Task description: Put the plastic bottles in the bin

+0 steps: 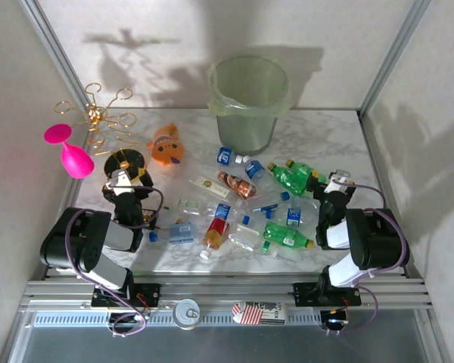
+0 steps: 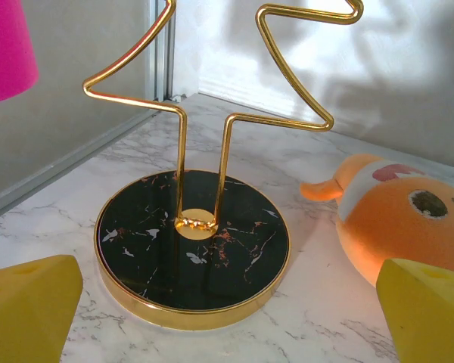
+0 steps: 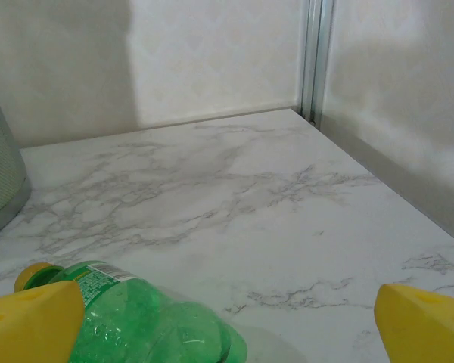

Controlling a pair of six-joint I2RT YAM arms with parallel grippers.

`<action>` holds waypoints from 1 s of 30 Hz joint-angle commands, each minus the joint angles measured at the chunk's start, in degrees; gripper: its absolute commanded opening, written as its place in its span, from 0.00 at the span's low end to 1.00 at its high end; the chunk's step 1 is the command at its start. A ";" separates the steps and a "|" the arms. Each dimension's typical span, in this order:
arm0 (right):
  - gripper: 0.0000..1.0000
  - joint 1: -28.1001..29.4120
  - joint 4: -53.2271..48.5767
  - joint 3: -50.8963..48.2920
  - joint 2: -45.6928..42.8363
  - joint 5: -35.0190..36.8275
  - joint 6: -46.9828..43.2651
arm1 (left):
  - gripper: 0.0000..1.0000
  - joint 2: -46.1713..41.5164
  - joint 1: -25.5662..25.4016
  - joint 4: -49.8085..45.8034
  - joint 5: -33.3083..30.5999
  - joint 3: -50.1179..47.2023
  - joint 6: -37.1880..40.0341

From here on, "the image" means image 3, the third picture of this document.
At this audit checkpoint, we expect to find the green bottle yellow cap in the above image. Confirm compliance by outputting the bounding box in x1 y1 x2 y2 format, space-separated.
14 259 249 363

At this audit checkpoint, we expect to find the aluminium frame post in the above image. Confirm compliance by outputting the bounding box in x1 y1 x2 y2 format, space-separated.
298 0 336 128

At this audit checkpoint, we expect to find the translucent green trash bin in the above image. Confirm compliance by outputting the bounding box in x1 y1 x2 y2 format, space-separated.
0 71 33 243

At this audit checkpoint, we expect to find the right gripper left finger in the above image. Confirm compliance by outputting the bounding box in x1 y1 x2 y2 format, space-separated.
0 281 86 363

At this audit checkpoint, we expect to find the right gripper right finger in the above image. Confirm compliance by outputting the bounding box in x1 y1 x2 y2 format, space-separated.
374 283 454 363

